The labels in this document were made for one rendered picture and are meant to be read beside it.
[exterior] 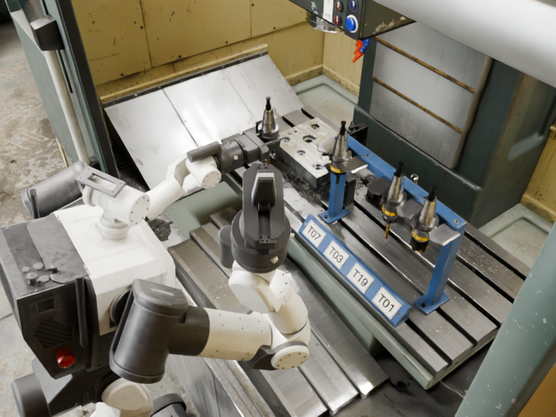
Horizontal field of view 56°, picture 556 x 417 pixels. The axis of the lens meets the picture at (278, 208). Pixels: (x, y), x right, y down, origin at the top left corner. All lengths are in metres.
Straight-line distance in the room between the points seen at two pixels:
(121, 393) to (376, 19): 1.02
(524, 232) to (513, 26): 2.09
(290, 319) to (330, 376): 0.65
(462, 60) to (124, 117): 1.44
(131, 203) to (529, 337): 0.73
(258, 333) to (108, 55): 1.65
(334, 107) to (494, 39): 2.60
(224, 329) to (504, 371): 0.61
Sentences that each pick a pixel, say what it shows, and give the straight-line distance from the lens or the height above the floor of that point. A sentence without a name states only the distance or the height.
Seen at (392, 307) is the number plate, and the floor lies 0.94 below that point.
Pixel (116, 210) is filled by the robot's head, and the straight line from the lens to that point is 1.00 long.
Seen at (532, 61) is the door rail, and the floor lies 2.00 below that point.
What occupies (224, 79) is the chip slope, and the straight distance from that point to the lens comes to 2.66.
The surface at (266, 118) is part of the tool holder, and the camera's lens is 1.56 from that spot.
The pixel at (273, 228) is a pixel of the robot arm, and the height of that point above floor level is 1.65.
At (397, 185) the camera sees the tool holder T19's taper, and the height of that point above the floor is 1.27.
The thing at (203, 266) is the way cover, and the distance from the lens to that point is 1.88.
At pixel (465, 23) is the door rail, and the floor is 2.01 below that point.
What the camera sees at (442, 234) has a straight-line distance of 1.33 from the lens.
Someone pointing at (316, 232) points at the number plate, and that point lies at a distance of 1.66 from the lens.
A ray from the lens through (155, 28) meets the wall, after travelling 2.46.
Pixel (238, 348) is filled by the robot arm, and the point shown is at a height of 1.27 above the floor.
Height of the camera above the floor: 2.14
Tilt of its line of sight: 44 degrees down
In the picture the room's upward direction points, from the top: straight up
